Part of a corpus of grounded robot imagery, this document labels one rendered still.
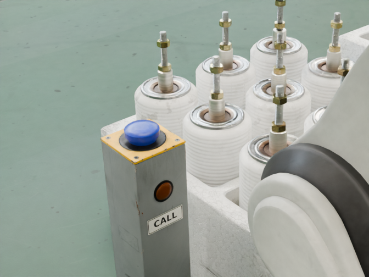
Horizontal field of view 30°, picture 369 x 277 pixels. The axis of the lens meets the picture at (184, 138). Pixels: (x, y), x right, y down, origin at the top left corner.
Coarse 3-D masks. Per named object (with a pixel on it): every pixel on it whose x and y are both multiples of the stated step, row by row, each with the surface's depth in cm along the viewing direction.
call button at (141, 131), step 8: (136, 120) 78; (144, 120) 78; (128, 128) 77; (136, 128) 76; (144, 128) 76; (152, 128) 76; (128, 136) 76; (136, 136) 75; (144, 136) 75; (152, 136) 76; (136, 144) 76; (144, 144) 76
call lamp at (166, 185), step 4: (164, 184) 77; (168, 184) 77; (160, 188) 77; (164, 188) 77; (168, 188) 78; (156, 192) 77; (160, 192) 77; (164, 192) 77; (168, 192) 78; (156, 196) 77; (160, 196) 77; (164, 196) 78; (168, 196) 78
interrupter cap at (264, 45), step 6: (270, 36) 118; (258, 42) 116; (264, 42) 116; (270, 42) 116; (288, 42) 116; (294, 42) 115; (300, 42) 115; (258, 48) 114; (264, 48) 114; (270, 48) 114; (288, 48) 114; (294, 48) 113; (300, 48) 113; (270, 54) 112; (276, 54) 112; (288, 54) 112
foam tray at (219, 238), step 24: (120, 120) 110; (192, 192) 92; (216, 192) 91; (192, 216) 94; (216, 216) 89; (240, 216) 87; (192, 240) 96; (216, 240) 91; (240, 240) 86; (192, 264) 99; (216, 264) 93; (240, 264) 88; (264, 264) 84
